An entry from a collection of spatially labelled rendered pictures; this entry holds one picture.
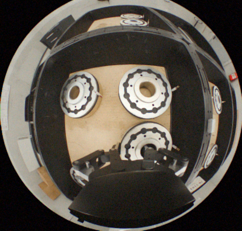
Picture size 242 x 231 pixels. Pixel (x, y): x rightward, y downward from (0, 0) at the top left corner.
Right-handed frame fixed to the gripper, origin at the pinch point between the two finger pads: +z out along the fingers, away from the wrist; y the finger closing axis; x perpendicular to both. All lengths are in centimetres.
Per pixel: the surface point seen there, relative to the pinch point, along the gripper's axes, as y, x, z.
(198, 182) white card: 25.4, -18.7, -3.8
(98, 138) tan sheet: -7.2, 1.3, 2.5
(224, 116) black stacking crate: 39.8, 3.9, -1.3
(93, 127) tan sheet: -8.1, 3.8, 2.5
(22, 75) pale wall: -298, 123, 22
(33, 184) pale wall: -282, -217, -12
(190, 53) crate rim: 10.3, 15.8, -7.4
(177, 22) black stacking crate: 32, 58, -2
